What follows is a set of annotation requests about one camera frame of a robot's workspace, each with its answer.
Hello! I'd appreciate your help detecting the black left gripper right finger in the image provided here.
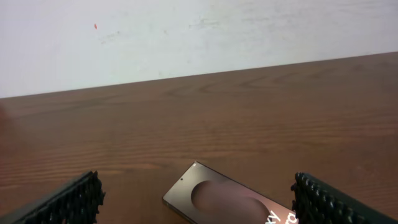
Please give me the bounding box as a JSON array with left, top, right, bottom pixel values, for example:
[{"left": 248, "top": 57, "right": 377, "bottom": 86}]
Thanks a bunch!
[{"left": 291, "top": 172, "right": 397, "bottom": 224}]

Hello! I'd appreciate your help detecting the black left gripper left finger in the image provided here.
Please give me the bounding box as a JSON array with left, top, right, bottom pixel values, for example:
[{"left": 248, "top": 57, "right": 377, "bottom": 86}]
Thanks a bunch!
[{"left": 1, "top": 171, "right": 105, "bottom": 224}]

